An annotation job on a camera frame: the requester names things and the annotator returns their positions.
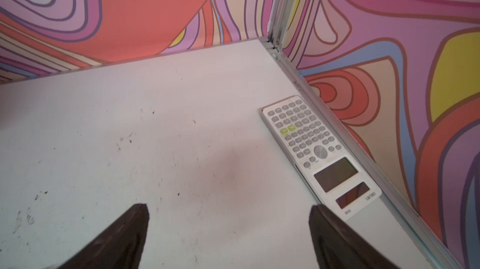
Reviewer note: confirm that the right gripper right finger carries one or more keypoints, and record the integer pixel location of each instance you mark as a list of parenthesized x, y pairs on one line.
[(336, 245)]

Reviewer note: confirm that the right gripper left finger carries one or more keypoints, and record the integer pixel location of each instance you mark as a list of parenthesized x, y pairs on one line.
[(120, 245)]

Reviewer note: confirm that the white calculator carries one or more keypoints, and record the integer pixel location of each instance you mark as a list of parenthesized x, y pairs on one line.
[(328, 169)]

